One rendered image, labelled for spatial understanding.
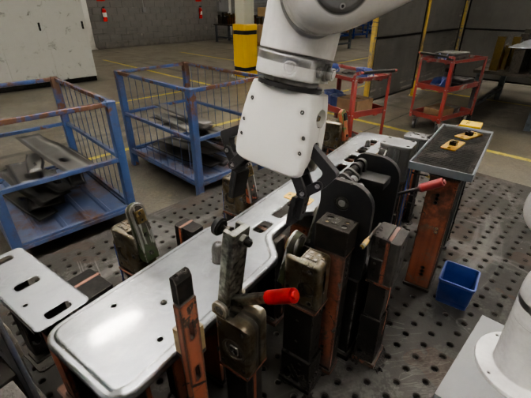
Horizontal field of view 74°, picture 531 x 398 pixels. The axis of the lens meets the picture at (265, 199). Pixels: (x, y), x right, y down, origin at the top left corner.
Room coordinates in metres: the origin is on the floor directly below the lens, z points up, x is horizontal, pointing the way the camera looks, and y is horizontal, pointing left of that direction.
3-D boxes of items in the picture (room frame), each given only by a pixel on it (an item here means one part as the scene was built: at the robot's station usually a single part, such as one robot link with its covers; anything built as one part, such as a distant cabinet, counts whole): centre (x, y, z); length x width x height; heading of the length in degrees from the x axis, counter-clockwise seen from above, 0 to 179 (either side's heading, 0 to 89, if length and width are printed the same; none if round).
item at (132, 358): (0.91, -0.10, 1.00); 1.38 x 0.22 x 0.02; 145
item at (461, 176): (0.89, -0.50, 1.16); 0.37 x 0.14 x 0.02; 145
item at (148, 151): (3.33, 0.70, 0.47); 1.20 x 0.80 x 0.95; 46
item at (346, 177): (0.69, -0.20, 0.94); 0.18 x 0.13 x 0.49; 145
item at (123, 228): (0.68, 0.31, 0.87); 0.12 x 0.09 x 0.35; 55
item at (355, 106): (3.69, -0.84, 0.49); 0.81 x 0.47 x 0.97; 29
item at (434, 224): (0.89, -0.50, 0.92); 0.10 x 0.08 x 0.45; 145
